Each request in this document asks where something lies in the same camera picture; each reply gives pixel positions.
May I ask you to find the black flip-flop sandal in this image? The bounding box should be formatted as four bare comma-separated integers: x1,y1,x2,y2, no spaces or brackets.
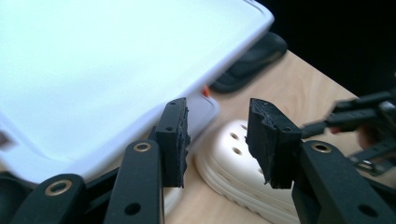
208,31,289,94

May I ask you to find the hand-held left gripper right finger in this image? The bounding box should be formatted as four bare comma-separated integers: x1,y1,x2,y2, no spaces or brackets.
245,97,304,190

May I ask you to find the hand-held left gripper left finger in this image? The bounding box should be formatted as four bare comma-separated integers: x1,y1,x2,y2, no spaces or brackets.
154,97,191,189

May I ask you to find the cream perforated clog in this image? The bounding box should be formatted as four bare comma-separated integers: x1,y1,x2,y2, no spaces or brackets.
193,119,301,224

